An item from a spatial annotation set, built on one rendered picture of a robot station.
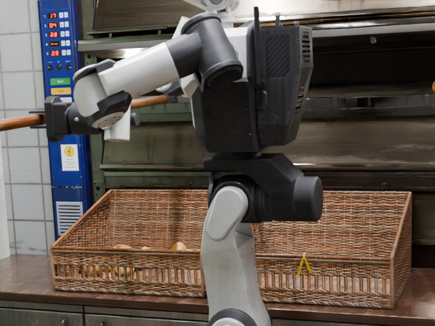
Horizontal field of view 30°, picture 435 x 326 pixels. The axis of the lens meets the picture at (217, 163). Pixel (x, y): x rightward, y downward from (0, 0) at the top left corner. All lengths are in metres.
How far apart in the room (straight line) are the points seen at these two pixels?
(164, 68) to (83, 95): 0.19
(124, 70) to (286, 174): 0.48
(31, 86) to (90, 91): 1.53
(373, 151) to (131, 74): 1.27
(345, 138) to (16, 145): 1.36
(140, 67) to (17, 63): 1.64
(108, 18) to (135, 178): 0.63
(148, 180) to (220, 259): 1.13
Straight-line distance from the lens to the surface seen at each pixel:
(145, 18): 3.10
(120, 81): 1.80
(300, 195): 1.99
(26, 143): 3.40
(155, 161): 3.11
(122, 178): 3.20
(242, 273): 2.08
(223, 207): 2.02
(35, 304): 2.85
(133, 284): 2.70
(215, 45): 1.80
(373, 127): 2.88
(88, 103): 1.85
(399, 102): 2.84
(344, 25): 2.72
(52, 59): 3.27
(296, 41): 1.94
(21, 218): 3.47
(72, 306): 2.78
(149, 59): 1.81
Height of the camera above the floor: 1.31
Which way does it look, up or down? 7 degrees down
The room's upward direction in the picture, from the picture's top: 3 degrees counter-clockwise
